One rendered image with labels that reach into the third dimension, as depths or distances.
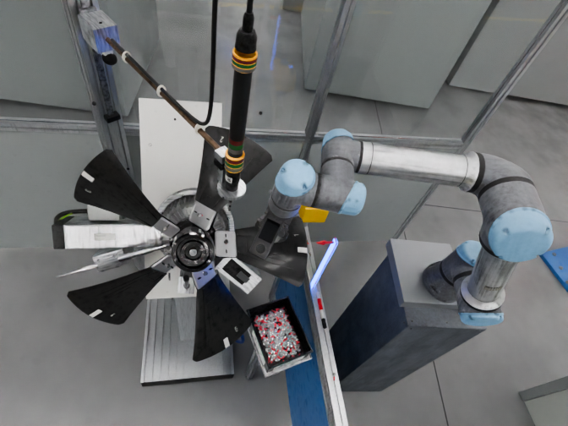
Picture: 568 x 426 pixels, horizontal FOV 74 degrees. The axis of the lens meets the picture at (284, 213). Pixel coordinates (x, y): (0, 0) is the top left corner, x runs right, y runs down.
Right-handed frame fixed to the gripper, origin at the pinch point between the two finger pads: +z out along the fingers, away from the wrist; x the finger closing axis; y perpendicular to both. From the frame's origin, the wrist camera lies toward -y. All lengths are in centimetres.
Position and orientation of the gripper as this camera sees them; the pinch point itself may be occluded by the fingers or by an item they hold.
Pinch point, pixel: (266, 240)
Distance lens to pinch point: 106.1
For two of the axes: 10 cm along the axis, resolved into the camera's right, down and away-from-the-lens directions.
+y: 4.2, -7.9, 4.5
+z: -1.9, 4.0, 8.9
